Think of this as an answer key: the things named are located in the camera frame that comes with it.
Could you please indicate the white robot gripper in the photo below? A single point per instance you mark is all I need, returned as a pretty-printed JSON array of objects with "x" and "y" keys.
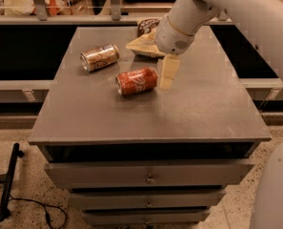
[{"x": 171, "y": 38}]

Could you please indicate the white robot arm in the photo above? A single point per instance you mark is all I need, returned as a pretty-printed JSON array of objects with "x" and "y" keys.
[{"x": 261, "y": 22}]

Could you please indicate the red coke can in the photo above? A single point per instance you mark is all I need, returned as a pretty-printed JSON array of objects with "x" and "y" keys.
[{"x": 136, "y": 81}]

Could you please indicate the brown and silver soda can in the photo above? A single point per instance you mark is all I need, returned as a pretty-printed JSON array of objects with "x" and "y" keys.
[{"x": 99, "y": 57}]

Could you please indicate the brown chip bag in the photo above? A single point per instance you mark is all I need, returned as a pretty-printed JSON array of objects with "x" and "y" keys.
[{"x": 144, "y": 43}]

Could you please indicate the grey drawer cabinet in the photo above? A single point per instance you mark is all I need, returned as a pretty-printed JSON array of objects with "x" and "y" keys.
[{"x": 205, "y": 114}]

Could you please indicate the top grey drawer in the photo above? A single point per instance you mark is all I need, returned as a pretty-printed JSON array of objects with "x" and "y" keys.
[{"x": 149, "y": 173}]

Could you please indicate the grey drawer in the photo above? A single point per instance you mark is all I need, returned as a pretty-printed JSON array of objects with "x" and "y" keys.
[
  {"x": 145, "y": 216},
  {"x": 149, "y": 173},
  {"x": 147, "y": 199}
]

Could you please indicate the grey metal railing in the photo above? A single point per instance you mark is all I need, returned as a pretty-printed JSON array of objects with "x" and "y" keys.
[{"x": 75, "y": 11}]

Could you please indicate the bottom grey drawer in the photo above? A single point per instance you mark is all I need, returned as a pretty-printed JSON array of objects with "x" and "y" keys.
[{"x": 145, "y": 216}]

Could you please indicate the middle grey drawer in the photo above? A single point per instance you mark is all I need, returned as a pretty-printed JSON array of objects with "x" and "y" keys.
[{"x": 147, "y": 199}]

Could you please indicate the black stand leg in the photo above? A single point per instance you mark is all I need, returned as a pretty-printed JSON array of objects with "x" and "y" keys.
[{"x": 7, "y": 179}]

